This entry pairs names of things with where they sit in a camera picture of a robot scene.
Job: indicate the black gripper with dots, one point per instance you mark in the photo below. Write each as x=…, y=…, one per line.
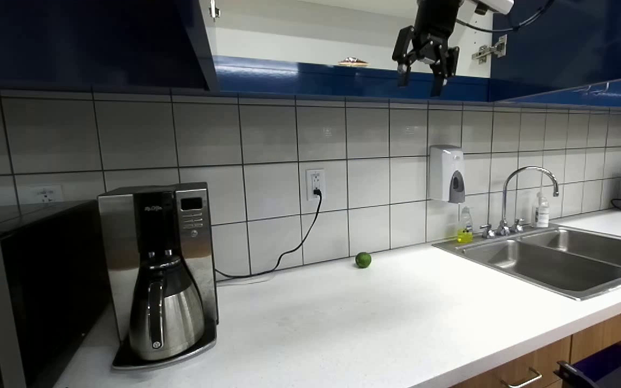
x=431, y=30

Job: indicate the blue upper cabinet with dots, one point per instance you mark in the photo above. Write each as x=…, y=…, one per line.
x=554, y=52

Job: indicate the wooden lower cabinet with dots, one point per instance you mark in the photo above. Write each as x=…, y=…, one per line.
x=535, y=369

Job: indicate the blue open cabinet door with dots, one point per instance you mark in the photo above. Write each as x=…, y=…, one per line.
x=103, y=47

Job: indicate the white soap dispenser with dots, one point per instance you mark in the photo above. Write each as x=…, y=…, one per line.
x=447, y=179

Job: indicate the chrome sink faucet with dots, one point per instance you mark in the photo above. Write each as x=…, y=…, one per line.
x=522, y=206

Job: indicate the green lime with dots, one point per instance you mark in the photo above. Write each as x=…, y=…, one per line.
x=363, y=259

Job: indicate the steel kitchen sink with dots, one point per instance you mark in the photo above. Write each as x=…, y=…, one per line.
x=567, y=261

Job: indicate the black coffee maker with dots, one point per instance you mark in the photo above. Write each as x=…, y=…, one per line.
x=158, y=227

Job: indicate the steel coffee carafe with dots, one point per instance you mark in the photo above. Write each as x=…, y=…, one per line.
x=166, y=316

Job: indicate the black microwave oven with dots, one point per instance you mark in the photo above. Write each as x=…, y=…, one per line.
x=53, y=290

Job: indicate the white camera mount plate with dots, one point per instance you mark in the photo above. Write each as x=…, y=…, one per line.
x=501, y=7

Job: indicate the white wall outlet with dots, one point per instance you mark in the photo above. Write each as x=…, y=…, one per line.
x=316, y=183

